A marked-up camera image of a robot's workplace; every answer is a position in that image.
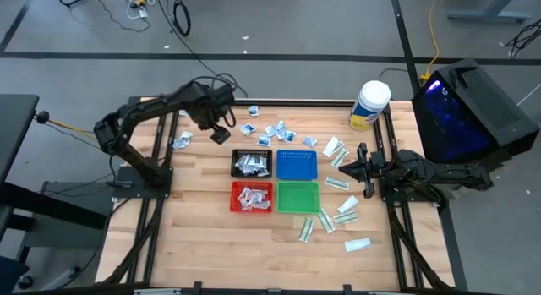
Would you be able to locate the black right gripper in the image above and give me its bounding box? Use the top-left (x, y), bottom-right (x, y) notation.
top-left (339, 142), bottom-right (388, 199)

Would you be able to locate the black plastic basket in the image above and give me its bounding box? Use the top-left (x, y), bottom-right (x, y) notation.
top-left (230, 149), bottom-right (274, 179)

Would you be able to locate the white bandage wrapper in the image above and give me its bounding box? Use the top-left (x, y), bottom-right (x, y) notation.
top-left (336, 194), bottom-right (359, 215)
top-left (344, 237), bottom-right (372, 253)
top-left (322, 136), bottom-right (341, 158)

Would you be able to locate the blue plastic basket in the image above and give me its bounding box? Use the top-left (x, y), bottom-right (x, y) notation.
top-left (276, 149), bottom-right (319, 181)

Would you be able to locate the green plastic basket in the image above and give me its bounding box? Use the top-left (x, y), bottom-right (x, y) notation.
top-left (276, 181), bottom-right (321, 215)

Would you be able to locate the red plastic basket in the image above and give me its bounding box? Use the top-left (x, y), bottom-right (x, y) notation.
top-left (230, 180), bottom-right (275, 214)

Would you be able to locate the white-lidded wipes canister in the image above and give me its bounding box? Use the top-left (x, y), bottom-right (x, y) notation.
top-left (348, 79), bottom-right (392, 132)

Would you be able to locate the black blue-lit computer tower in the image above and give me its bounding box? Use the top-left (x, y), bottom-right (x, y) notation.
top-left (411, 57), bottom-right (541, 164)

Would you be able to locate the silver aluminium bar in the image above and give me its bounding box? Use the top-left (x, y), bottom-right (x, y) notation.
top-left (134, 288), bottom-right (183, 295)

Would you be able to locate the dark grey desk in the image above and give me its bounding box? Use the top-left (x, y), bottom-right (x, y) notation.
top-left (0, 94), bottom-right (41, 184)

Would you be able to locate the grey desk leg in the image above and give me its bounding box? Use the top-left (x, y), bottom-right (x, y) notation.
top-left (446, 0), bottom-right (533, 24)

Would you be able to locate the dark chair base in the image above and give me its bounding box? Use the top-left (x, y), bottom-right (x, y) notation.
top-left (0, 255), bottom-right (33, 295)

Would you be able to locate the long black floor cable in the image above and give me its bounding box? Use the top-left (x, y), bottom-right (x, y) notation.
top-left (154, 0), bottom-right (249, 98)

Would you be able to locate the black coiled cable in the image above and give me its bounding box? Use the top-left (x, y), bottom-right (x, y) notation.
top-left (172, 0), bottom-right (192, 37)

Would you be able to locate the white cable bundle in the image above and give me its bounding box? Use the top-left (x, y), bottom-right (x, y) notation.
top-left (126, 0), bottom-right (170, 20)

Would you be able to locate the yellow floor cable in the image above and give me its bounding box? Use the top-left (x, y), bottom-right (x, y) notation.
top-left (419, 0), bottom-right (441, 83)

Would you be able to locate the yellow cable with black knob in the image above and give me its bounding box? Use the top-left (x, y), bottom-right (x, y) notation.
top-left (35, 111), bottom-right (102, 144)

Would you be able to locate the black cable bundle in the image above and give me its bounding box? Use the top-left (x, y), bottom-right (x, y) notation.
top-left (505, 18), bottom-right (541, 59)

